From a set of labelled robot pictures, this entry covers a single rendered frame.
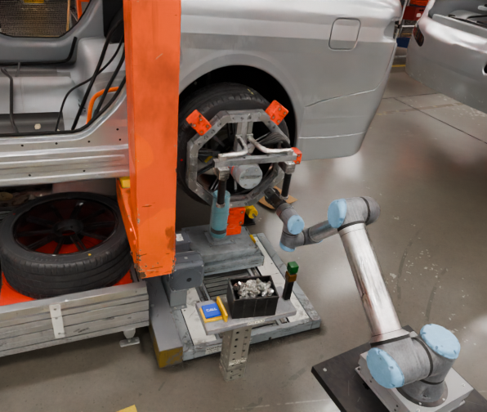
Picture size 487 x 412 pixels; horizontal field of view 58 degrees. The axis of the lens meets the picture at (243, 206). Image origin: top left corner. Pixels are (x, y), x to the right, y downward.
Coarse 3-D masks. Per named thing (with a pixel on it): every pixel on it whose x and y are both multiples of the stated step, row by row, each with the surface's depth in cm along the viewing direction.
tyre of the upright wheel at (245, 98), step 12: (216, 84) 229; (228, 84) 230; (240, 84) 234; (192, 96) 227; (204, 96) 221; (216, 96) 218; (228, 96) 215; (240, 96) 217; (252, 96) 220; (180, 108) 228; (192, 108) 219; (204, 108) 213; (216, 108) 215; (228, 108) 217; (240, 108) 220; (252, 108) 222; (264, 108) 224; (180, 120) 222; (180, 132) 217; (192, 132) 217; (180, 144) 218; (180, 156) 222; (180, 168) 226; (180, 180) 230; (192, 192) 237; (204, 204) 245
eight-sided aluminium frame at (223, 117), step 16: (224, 112) 212; (240, 112) 216; (256, 112) 219; (272, 128) 223; (192, 144) 213; (192, 160) 216; (192, 176) 221; (272, 176) 245; (208, 192) 236; (256, 192) 247
